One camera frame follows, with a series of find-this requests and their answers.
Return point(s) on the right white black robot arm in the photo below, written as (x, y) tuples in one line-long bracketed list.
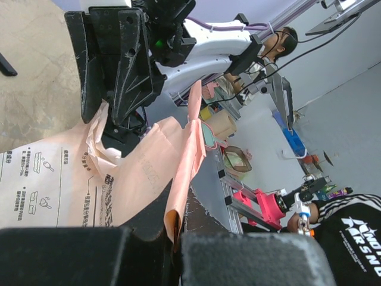
[(220, 47)]

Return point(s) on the person in black sweater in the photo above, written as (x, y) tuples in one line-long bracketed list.
[(348, 230)]

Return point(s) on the black bag clip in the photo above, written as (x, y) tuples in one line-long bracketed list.
[(6, 68)]

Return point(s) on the pink red machine part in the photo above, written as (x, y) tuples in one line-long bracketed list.
[(260, 209)]

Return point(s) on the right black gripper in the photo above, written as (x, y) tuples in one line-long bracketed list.
[(158, 26)]

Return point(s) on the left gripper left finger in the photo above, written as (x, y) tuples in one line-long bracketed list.
[(136, 253)]

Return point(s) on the pink cat litter bag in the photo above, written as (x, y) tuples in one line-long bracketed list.
[(71, 179)]

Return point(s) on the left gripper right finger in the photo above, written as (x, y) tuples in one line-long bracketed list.
[(211, 255)]

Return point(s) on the person with dark hair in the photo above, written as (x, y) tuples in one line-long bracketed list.
[(280, 44)]

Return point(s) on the blue object on floor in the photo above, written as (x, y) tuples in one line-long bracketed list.
[(292, 138)]

